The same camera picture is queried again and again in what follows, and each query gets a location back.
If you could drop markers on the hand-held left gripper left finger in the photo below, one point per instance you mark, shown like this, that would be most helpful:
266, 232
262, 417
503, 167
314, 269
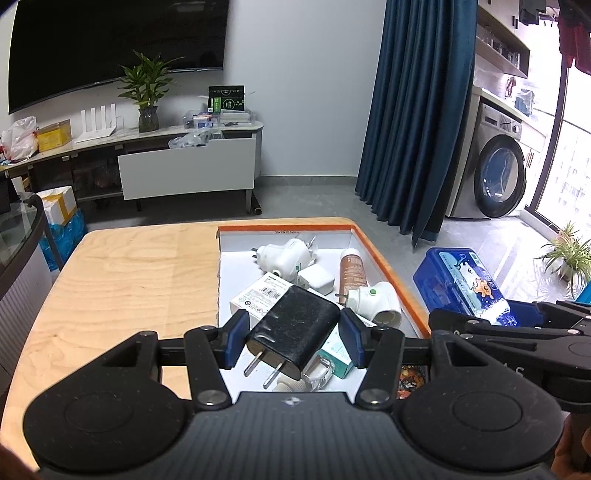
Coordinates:
235, 340

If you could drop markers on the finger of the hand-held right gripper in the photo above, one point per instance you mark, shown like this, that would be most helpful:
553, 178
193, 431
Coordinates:
445, 321
526, 314

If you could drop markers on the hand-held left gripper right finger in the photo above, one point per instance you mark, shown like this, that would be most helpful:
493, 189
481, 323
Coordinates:
351, 341

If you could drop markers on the teal box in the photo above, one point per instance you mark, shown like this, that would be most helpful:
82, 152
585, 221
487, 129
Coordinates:
334, 360

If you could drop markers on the blue tin box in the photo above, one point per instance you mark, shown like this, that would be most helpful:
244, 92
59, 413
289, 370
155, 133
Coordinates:
457, 281

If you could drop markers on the white angled plug-in device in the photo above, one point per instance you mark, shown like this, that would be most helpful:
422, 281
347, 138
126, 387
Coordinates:
369, 300

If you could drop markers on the white barcode label box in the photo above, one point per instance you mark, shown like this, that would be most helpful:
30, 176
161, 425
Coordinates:
256, 300

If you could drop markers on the clear liquid refill bottle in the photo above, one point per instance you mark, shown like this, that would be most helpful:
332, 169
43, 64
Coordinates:
318, 374

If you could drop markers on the black charger plug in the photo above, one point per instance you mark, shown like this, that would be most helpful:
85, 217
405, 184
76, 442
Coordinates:
291, 323

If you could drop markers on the orange cardboard box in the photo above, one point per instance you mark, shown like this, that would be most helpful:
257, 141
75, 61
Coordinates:
233, 277

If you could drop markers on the rose gold tube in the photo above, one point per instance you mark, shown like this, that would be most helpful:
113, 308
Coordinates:
353, 272

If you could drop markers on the white charger plug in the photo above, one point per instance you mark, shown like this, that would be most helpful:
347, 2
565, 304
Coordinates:
316, 277

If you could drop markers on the white round plug-in device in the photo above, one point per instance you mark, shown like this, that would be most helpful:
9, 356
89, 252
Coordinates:
281, 256

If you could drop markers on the person's right hand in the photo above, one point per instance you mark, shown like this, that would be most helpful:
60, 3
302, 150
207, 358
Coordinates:
575, 452

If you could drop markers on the spider plant in pot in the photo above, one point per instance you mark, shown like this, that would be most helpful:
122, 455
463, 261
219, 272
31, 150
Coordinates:
570, 254

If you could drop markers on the black roll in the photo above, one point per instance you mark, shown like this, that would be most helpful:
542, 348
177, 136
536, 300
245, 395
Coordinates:
256, 205

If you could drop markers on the washing machine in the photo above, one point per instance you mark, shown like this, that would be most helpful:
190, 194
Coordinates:
494, 170

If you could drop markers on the blue wrapped pack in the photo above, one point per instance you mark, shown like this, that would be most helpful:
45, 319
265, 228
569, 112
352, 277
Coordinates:
64, 240

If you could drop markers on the grey plastic bag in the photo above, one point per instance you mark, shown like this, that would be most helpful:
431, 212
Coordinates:
191, 139

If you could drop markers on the dark blue curtain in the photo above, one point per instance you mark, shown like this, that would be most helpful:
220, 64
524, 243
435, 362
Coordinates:
415, 115

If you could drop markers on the clear plastic organizer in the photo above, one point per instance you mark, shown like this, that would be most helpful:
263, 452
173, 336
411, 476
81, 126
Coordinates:
203, 121

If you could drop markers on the television cabinet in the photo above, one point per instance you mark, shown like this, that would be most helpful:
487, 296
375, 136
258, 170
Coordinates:
92, 170

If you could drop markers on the cardboard box with yellow tape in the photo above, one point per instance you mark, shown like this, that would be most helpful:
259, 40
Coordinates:
57, 205

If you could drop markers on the green and black box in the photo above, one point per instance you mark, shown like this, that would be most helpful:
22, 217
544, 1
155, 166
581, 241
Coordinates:
226, 99

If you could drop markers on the white router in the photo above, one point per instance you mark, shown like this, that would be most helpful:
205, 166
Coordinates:
94, 131

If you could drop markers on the bamboo plant in glass vase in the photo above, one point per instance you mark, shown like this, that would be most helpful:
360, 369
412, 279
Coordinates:
147, 92

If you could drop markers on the hanging red garment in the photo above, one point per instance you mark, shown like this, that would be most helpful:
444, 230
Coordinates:
575, 44

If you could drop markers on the white plastic bag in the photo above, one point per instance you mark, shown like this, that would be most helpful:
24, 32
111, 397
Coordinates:
21, 141

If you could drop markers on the wall shelf with glassware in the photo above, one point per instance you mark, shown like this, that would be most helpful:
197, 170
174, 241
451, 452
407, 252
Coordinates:
501, 41

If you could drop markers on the black wall television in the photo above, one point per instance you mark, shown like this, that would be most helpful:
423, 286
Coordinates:
115, 46

